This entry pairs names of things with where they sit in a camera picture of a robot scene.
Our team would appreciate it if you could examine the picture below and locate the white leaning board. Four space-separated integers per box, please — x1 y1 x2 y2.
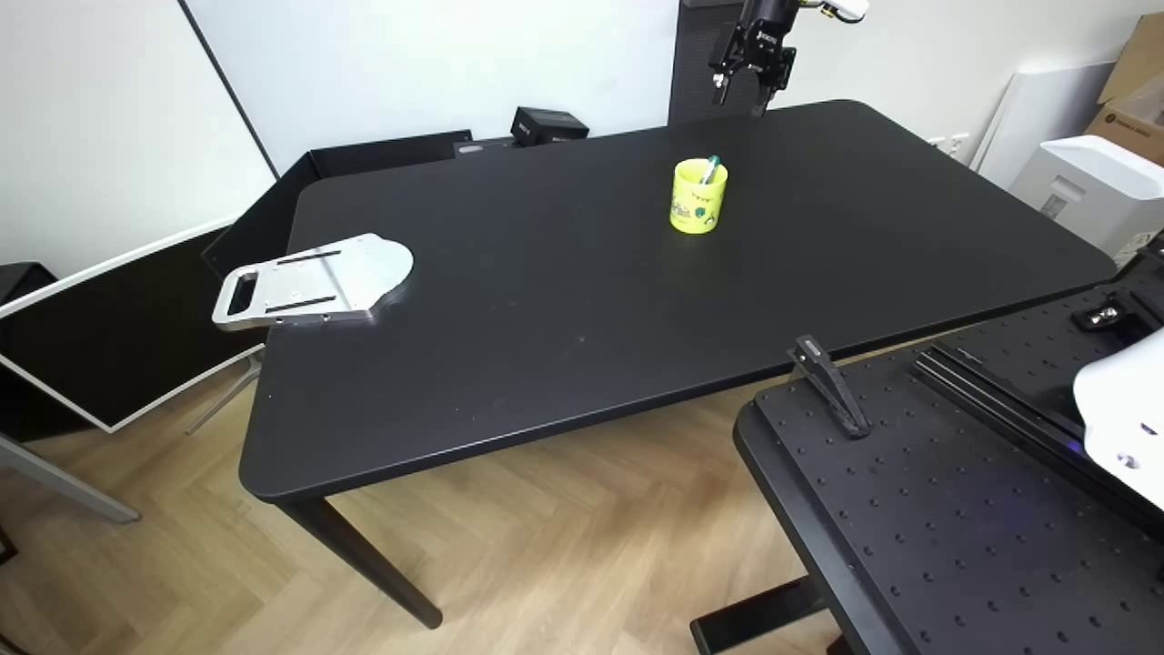
968 57 1119 192

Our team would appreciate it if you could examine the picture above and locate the black table leg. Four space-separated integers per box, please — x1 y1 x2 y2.
278 488 449 632

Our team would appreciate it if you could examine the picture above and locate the black cart foot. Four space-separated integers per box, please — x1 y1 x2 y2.
686 571 843 655

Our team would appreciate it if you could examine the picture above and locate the dark grey pillar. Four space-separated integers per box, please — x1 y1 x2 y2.
666 0 786 131

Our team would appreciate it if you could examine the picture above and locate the yellow mug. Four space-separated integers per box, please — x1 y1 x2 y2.
666 152 734 240

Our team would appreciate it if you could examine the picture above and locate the grey metal leg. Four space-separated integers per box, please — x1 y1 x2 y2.
0 433 147 526

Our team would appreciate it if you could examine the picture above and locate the black clamp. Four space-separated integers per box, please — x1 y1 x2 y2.
786 330 873 445

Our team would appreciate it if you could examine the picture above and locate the black bracket with silver knob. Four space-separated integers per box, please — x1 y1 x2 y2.
1068 232 1164 346

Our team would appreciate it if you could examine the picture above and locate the small black box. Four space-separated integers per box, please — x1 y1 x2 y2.
508 102 594 149

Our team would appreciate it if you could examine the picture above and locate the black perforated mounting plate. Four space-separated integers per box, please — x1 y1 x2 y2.
730 279 1164 655

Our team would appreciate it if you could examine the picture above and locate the brown cardboard box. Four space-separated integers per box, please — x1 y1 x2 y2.
1084 11 1164 171

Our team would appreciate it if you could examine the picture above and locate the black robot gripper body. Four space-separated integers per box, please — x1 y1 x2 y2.
723 0 805 91

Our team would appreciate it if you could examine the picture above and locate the white box appliance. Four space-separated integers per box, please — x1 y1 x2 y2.
1009 131 1164 267

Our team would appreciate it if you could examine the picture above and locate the black monitor with white frame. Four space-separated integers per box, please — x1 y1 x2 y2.
0 223 272 437

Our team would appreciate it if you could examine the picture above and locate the black aluminium rail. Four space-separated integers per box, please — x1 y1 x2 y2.
907 337 1103 468

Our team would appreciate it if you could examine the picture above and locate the large white whiteboard panel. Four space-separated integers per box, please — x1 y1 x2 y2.
179 0 684 173

